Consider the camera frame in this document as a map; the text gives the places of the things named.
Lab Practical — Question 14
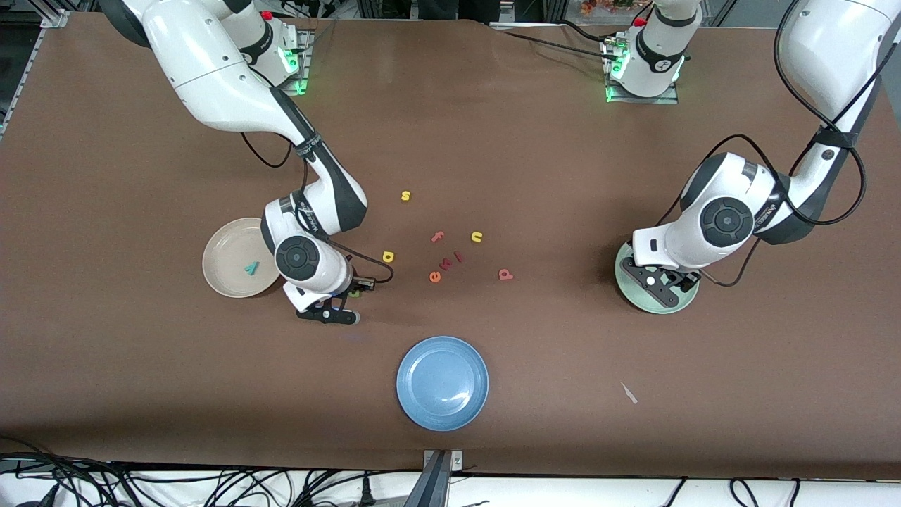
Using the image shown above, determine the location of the grey metal post bracket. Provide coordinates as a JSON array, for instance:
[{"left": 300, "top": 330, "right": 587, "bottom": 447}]
[{"left": 405, "top": 449, "right": 464, "bottom": 507}]

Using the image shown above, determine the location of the aluminium frame profile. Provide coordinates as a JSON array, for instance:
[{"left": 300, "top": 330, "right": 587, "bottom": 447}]
[{"left": 28, "top": 0, "right": 71, "bottom": 29}]

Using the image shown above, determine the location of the black aluminium frame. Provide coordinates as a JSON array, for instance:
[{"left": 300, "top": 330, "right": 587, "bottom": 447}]
[{"left": 355, "top": 0, "right": 567, "bottom": 22}]

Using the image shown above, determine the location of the beige brown plate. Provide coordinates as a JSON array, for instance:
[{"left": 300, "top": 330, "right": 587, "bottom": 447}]
[{"left": 202, "top": 217, "right": 284, "bottom": 299}]

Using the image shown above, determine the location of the black table cable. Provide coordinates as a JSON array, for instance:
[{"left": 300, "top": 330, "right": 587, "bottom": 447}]
[
  {"left": 501, "top": 31, "right": 615, "bottom": 63},
  {"left": 560, "top": 20, "right": 610, "bottom": 44}
]

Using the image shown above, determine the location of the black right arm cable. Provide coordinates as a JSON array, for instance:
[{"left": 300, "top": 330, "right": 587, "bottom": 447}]
[{"left": 239, "top": 42, "right": 395, "bottom": 284}]

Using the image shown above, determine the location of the light green plate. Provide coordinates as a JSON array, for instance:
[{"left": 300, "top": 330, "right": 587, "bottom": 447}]
[{"left": 614, "top": 239, "right": 700, "bottom": 315}]

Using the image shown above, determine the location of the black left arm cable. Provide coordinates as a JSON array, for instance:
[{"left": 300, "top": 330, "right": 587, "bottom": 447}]
[{"left": 658, "top": 0, "right": 901, "bottom": 288}]

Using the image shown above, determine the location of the blue plate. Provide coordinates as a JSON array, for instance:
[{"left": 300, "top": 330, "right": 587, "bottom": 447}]
[{"left": 396, "top": 336, "right": 490, "bottom": 432}]

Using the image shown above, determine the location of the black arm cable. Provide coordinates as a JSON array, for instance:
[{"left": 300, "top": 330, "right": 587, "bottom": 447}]
[
  {"left": 658, "top": 0, "right": 901, "bottom": 288},
  {"left": 239, "top": 42, "right": 395, "bottom": 284}
]

